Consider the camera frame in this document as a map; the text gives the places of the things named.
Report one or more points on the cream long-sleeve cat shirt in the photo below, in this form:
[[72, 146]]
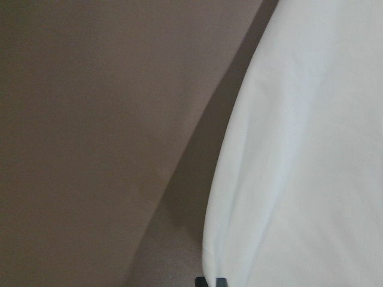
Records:
[[296, 198]]

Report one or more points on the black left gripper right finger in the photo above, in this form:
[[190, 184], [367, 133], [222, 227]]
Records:
[[221, 282]]

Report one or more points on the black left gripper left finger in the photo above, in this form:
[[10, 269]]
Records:
[[200, 282]]

